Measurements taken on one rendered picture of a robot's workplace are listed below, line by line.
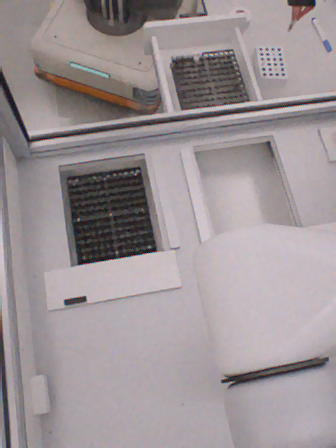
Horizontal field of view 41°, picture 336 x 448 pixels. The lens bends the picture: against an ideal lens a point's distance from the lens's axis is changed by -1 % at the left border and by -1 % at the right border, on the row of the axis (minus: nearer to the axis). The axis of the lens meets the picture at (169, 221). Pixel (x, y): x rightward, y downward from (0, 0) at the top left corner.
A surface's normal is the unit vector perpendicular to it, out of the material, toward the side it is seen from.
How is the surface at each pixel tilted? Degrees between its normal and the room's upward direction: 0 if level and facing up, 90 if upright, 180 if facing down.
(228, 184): 0
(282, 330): 10
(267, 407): 31
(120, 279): 0
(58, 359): 0
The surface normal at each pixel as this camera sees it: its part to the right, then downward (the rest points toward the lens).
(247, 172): 0.06, -0.36
